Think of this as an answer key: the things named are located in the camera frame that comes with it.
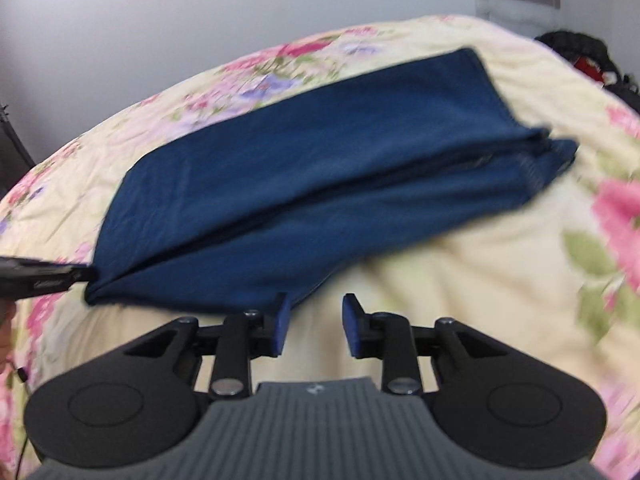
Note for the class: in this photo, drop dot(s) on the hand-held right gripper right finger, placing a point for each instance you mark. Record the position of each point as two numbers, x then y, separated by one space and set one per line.
352 327

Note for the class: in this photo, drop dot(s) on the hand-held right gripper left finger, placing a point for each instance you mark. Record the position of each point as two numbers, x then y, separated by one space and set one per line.
282 325

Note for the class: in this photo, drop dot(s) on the blue denim pants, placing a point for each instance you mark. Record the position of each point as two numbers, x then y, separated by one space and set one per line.
310 170

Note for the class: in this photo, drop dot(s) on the dark wooden door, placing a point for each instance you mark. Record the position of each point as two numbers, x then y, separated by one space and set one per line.
12 145

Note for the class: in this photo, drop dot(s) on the floral blanket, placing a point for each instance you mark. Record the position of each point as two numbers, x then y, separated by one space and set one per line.
475 270

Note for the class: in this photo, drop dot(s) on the pile of dark clothes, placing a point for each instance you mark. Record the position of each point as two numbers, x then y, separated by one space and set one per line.
585 55

